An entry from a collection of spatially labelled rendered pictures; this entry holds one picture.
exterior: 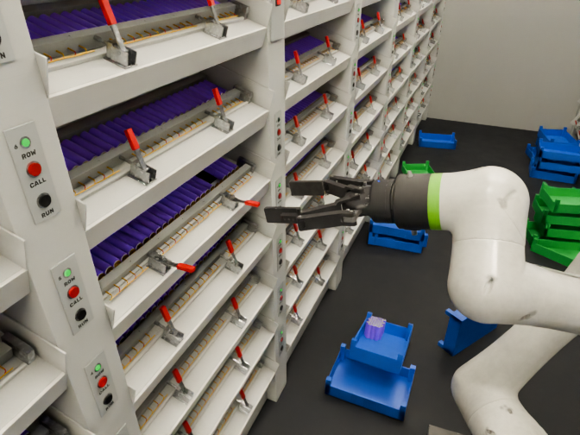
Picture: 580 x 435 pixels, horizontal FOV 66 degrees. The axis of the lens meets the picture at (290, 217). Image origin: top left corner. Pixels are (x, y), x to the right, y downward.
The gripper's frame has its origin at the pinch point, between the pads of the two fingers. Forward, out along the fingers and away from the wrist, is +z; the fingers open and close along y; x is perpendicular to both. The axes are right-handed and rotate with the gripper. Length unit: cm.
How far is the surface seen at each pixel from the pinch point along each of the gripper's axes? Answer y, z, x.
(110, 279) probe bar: -23.9, 24.7, -3.5
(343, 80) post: 100, 21, 2
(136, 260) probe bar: -17.5, 24.3, -3.7
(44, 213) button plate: -35.4, 15.2, 15.7
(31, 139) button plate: -34.1, 13.2, 24.9
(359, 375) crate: 54, 15, -105
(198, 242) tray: -3.4, 21.5, -8.1
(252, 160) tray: 30.0, 24.7, -2.8
